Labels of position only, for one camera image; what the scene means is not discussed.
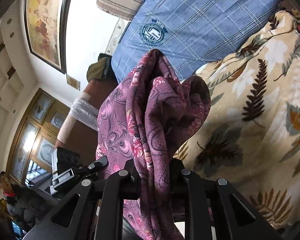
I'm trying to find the framed wall painting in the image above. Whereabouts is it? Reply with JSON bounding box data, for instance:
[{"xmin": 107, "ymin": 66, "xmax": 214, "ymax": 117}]
[{"xmin": 24, "ymin": 0, "xmax": 71, "ymax": 74}]

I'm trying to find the brown plush toy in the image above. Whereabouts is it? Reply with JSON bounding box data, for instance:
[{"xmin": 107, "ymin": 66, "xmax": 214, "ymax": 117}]
[{"xmin": 279, "ymin": 0, "xmax": 300, "ymax": 33}]

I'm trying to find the purple floral shirt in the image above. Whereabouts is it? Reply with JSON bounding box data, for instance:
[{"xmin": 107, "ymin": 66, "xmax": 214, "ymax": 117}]
[{"xmin": 96, "ymin": 49, "xmax": 211, "ymax": 239}]

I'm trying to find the olive green cloth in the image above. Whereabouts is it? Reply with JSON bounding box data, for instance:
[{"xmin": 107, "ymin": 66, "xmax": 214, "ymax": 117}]
[{"xmin": 87, "ymin": 53, "xmax": 116, "ymax": 82}]

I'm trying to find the blue plaid quilt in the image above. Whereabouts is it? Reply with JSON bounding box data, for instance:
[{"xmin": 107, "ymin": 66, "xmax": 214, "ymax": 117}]
[{"xmin": 111, "ymin": 0, "xmax": 282, "ymax": 81}]

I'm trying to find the small wall plaque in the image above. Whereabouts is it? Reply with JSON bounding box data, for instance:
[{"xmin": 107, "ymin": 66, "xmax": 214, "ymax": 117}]
[{"xmin": 66, "ymin": 74, "xmax": 80, "ymax": 90}]

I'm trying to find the brown headboard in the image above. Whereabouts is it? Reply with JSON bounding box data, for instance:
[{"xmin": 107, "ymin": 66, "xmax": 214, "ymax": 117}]
[{"xmin": 55, "ymin": 79, "xmax": 118, "ymax": 165}]

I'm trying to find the white lace cloth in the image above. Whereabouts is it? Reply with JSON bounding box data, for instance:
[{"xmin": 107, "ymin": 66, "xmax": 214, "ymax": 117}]
[{"xmin": 69, "ymin": 98, "xmax": 99, "ymax": 131}]

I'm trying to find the person in dark jacket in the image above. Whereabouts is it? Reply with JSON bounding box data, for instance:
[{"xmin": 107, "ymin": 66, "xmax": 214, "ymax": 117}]
[{"xmin": 0, "ymin": 170, "xmax": 52, "ymax": 232}]

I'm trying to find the wooden glass cabinet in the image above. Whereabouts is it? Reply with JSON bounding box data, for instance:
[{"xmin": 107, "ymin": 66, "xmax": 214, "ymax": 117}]
[{"xmin": 6, "ymin": 88, "xmax": 70, "ymax": 185}]

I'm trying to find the beige leaf pattern blanket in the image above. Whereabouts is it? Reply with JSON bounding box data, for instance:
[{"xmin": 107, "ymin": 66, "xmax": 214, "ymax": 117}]
[{"xmin": 175, "ymin": 10, "xmax": 300, "ymax": 229}]

